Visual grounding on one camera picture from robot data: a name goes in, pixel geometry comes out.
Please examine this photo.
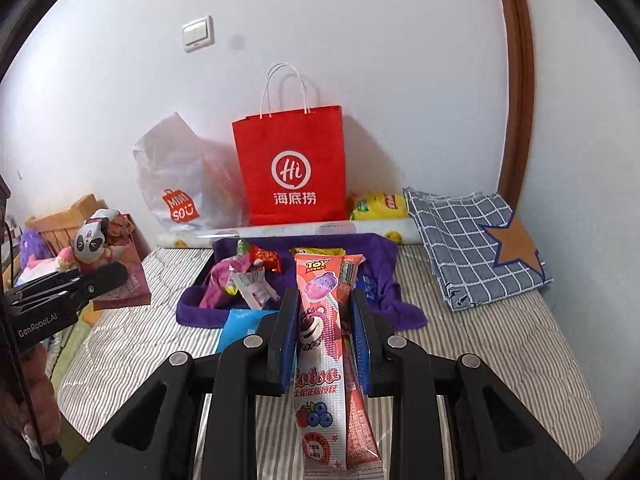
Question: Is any blue tissue pack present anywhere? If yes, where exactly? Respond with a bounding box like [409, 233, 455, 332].
[216, 308, 281, 356]

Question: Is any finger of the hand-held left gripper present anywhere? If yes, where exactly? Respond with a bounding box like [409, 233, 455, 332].
[12, 267, 83, 295]
[50, 261, 130, 307]

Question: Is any checked blue cloth with star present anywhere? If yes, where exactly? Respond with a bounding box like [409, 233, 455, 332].
[402, 187, 555, 312]

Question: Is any person's left forearm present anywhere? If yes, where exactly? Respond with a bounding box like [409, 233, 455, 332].
[0, 345, 61, 456]

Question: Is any striped mattress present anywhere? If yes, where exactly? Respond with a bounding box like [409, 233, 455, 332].
[57, 242, 603, 480]

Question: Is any pink gift bag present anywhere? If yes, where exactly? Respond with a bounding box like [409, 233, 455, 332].
[92, 212, 152, 312]

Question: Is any green bed sheet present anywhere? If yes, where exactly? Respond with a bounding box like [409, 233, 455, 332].
[47, 310, 93, 396]

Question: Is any large pink snack packet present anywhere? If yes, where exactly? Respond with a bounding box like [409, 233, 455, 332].
[200, 255, 251, 311]

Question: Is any long pink snack packet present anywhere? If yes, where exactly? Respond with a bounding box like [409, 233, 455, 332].
[340, 254, 383, 471]
[292, 252, 351, 473]

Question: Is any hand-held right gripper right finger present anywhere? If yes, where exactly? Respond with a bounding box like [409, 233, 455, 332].
[350, 287, 586, 480]

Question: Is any purple towel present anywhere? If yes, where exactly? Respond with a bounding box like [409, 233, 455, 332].
[176, 232, 428, 333]

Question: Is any white blue snack packet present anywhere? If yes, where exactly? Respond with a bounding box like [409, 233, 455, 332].
[357, 275, 381, 301]

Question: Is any wooden headboard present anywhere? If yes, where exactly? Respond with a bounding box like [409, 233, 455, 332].
[25, 193, 101, 261]

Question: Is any white wall switch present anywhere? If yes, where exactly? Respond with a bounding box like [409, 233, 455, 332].
[181, 16, 216, 54]

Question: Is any purple plush toy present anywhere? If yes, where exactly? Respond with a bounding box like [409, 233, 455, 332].
[17, 227, 48, 271]

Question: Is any red paper carrier bag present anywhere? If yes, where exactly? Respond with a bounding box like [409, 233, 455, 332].
[231, 62, 349, 227]

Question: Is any yellow green snack bag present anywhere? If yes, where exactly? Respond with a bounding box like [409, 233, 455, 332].
[349, 192, 408, 221]

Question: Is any white plastic shopping bag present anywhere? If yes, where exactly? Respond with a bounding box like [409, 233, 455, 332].
[132, 111, 251, 233]

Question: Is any panda plush toy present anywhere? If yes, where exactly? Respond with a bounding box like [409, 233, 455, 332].
[70, 208, 118, 266]

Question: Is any red snack packet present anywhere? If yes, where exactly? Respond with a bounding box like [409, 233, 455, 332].
[249, 244, 283, 275]

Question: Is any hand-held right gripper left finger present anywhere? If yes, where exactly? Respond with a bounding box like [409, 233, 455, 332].
[62, 286, 301, 480]

